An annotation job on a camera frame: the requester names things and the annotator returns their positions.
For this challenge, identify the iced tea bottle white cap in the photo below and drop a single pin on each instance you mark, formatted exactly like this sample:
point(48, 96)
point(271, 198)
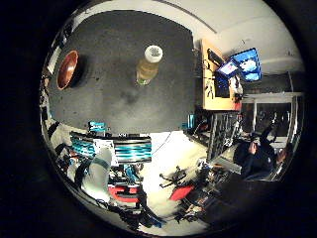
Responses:
point(147, 67)

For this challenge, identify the white framed glass partition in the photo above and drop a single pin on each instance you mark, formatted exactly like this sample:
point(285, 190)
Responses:
point(274, 97)

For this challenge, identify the metal frame rack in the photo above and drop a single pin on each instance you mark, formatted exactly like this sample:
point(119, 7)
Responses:
point(219, 135)

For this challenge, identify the light wooden desk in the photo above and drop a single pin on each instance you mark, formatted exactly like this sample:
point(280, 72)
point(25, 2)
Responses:
point(208, 99)

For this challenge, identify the person in dark clothes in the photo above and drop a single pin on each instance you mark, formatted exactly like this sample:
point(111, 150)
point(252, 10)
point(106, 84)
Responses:
point(261, 158)

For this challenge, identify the brown wooden bowl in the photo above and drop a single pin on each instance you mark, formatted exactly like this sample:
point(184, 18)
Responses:
point(67, 70)

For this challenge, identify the teal and black striped stack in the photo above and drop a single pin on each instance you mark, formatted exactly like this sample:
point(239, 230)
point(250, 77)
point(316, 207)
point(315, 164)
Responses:
point(132, 150)

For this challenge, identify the black tripod stand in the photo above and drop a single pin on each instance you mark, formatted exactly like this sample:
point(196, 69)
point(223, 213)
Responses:
point(174, 177)

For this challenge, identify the small teal box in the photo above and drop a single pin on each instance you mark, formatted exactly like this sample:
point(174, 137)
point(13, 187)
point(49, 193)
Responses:
point(97, 127)

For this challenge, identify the red cloth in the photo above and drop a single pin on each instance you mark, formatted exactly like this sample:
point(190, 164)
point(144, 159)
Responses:
point(181, 193)

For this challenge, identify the small blue-lit laptop screen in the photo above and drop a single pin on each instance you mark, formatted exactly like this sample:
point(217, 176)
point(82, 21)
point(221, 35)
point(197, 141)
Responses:
point(228, 68)

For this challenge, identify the red and black toolbox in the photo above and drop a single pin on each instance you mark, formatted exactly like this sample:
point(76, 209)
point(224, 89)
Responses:
point(124, 195)

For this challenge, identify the large blue-lit monitor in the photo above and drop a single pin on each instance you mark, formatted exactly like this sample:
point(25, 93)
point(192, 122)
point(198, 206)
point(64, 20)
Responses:
point(251, 65)

